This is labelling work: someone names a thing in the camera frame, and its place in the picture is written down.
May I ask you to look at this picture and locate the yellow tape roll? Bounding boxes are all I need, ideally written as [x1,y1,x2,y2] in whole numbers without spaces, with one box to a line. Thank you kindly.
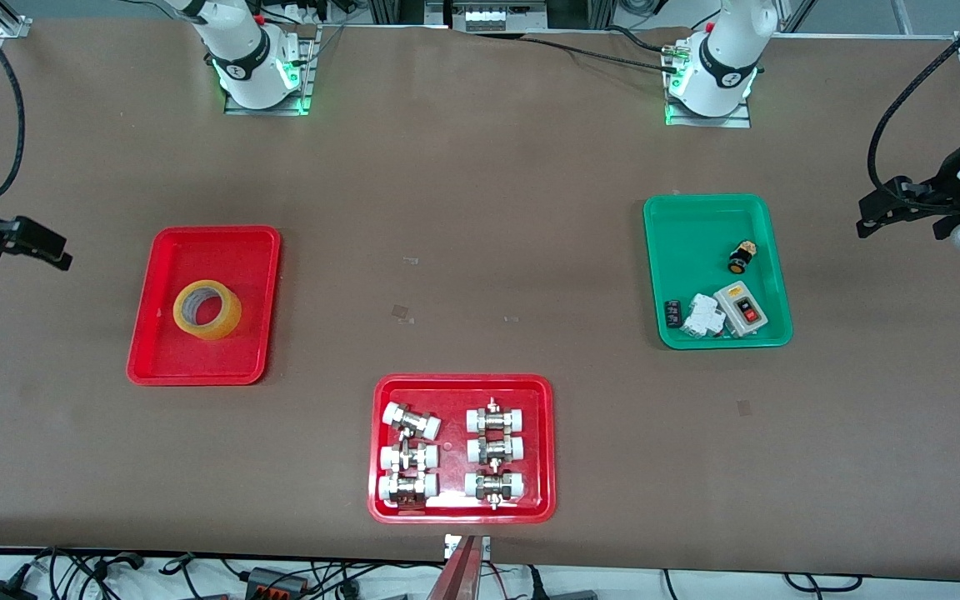
[172,279,243,341]

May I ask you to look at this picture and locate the grey switch box red button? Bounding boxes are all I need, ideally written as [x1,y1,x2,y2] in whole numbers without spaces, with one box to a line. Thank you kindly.
[715,282,770,338]

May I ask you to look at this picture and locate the empty red plastic tray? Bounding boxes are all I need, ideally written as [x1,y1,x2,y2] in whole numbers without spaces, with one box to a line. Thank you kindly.
[127,226,283,387]

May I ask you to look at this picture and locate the red camera post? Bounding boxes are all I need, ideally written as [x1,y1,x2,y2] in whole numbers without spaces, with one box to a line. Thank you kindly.
[426,536,485,600]

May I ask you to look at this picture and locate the red tray with fittings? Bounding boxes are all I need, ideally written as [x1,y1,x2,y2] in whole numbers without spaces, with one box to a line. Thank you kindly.
[367,373,557,525]

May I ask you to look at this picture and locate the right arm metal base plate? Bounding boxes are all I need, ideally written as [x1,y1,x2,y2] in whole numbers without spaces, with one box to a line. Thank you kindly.
[224,25,318,116]

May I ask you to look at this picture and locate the short black table cable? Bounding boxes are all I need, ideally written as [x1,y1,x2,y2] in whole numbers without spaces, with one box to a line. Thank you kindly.
[605,25,685,55]

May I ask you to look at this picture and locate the grey connector box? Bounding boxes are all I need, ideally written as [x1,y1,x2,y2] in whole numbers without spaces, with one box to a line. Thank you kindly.
[245,567,312,598]

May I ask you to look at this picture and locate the small metal bracket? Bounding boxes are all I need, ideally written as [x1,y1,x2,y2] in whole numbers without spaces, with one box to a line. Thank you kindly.
[444,535,491,561]

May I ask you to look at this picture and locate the green plastic tray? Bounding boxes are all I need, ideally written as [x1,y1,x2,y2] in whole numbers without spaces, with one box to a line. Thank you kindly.
[643,194,794,350]

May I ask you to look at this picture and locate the long black table cable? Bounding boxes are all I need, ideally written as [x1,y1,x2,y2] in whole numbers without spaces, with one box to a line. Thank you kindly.
[522,35,681,74]

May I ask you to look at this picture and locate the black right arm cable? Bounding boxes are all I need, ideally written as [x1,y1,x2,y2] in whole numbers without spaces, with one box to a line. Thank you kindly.
[0,0,26,203]

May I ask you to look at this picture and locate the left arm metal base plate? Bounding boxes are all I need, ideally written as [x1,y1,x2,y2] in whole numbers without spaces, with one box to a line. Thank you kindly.
[665,42,753,128]

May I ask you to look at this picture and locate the aluminium frame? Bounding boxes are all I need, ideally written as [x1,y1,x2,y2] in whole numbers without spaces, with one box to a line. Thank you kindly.
[367,0,614,33]

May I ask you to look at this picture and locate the metal fitting white caps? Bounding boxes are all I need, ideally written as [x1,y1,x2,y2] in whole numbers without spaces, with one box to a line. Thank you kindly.
[466,435,526,465]
[382,402,443,441]
[466,398,528,434]
[464,469,528,510]
[377,472,439,508]
[379,442,440,473]

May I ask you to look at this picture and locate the white circuit breaker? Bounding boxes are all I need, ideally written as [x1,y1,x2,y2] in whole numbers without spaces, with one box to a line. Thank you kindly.
[683,293,729,338]

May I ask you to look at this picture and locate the black plug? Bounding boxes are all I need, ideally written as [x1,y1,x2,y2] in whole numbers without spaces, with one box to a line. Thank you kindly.
[530,567,598,600]

